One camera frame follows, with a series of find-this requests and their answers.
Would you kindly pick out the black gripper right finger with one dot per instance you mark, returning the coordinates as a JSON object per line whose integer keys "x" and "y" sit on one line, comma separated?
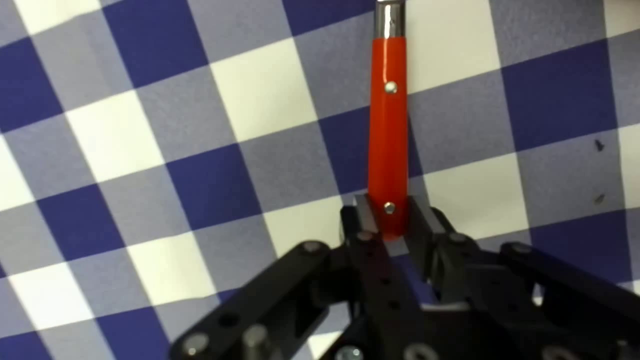
{"x": 506, "y": 300}

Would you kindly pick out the blue white checkered tablecloth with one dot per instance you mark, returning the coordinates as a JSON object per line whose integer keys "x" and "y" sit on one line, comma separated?
{"x": 167, "y": 167}

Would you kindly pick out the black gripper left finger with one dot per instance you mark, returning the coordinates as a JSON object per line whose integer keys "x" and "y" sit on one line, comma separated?
{"x": 320, "y": 300}

